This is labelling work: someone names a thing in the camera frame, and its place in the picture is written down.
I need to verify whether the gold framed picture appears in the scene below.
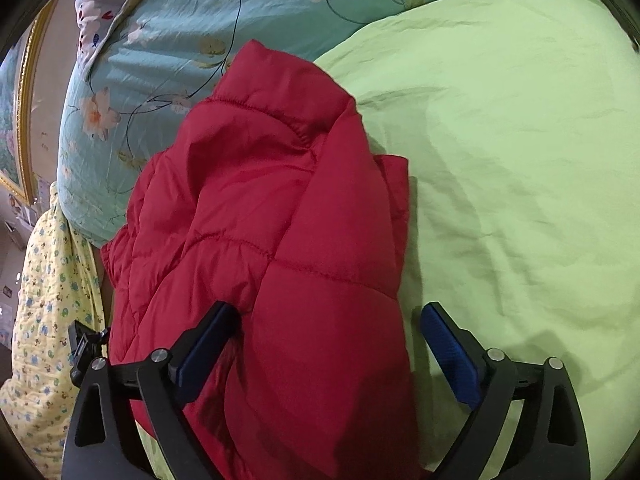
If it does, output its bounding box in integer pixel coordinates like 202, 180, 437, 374
0, 2, 58, 201

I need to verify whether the light green bed sheet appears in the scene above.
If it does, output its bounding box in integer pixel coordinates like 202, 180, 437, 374
135, 0, 640, 480

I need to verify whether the red quilted jacket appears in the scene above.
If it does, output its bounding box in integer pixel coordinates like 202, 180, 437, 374
100, 40, 421, 480

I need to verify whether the white cartoon print pillow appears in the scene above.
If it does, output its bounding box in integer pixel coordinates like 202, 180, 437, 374
74, 0, 181, 53

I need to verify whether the yellow cartoon print blanket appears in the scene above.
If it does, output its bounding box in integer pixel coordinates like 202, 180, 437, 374
0, 182, 107, 466

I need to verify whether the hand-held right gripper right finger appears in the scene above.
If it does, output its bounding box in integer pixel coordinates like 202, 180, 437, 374
420, 301, 592, 480

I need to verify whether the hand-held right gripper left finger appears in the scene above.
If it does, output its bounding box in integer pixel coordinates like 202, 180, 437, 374
62, 301, 239, 480

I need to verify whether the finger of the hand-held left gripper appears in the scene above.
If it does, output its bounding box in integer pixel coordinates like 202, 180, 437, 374
69, 320, 111, 387

